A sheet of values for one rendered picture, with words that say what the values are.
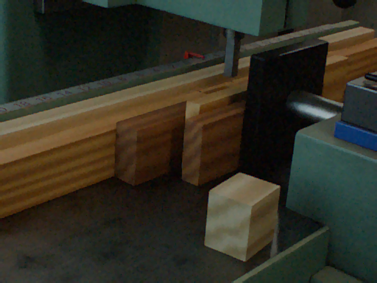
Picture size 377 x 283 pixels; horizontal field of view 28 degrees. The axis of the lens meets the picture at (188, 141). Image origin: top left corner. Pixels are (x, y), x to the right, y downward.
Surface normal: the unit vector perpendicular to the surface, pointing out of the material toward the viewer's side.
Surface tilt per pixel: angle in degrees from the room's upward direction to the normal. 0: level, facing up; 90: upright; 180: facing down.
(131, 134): 90
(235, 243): 90
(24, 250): 0
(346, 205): 90
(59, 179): 90
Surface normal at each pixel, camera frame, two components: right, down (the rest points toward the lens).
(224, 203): -0.56, 0.28
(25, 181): 0.75, 0.30
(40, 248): 0.07, -0.92
